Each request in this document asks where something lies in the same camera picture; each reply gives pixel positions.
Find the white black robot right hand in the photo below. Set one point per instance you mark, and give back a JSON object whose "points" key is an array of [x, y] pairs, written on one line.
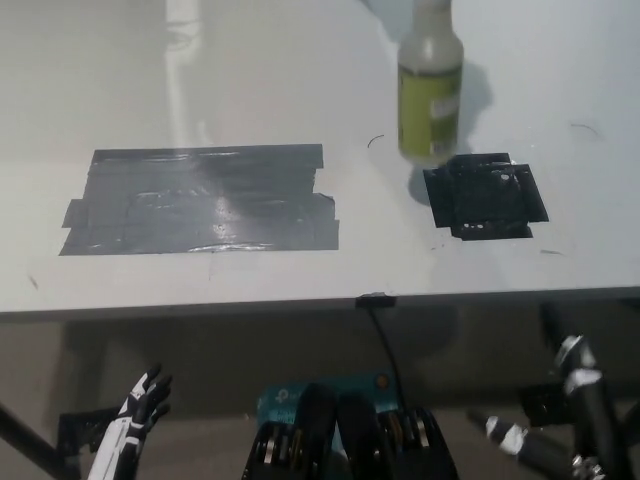
{"points": [[587, 400]]}

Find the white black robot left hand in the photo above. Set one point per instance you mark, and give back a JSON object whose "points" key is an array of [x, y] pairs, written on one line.
{"points": [[125, 430]]}

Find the green label spray bottle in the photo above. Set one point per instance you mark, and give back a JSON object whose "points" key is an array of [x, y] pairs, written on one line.
{"points": [[430, 100]]}

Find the small black tape spot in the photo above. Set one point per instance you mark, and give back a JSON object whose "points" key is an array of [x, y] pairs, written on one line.
{"points": [[482, 200]]}

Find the black table leg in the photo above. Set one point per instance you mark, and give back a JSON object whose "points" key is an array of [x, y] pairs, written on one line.
{"points": [[35, 445]]}

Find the teal router box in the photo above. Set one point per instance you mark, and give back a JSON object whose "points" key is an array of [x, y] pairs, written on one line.
{"points": [[380, 387]]}

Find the black table edge clip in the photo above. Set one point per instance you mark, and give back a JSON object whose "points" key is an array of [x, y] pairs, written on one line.
{"points": [[375, 300]]}

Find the large grey tape patch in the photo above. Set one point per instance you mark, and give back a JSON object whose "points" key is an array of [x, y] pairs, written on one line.
{"points": [[200, 205]]}

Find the black table bracket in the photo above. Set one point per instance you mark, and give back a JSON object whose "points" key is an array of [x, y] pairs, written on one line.
{"points": [[85, 425], [542, 405]]}

